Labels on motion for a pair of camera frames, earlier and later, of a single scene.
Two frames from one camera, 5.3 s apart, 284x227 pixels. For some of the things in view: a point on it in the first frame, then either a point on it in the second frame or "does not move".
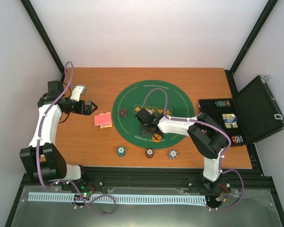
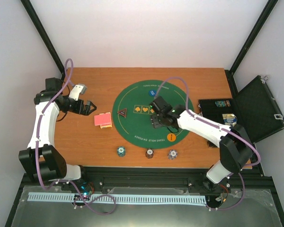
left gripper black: [87, 112] does not move
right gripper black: [144, 132] to [155, 123]
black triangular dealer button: [123, 112] does not move
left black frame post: [35, 19] does not move
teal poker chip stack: [121, 151] does not move
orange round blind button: [156, 138] to [171, 137]
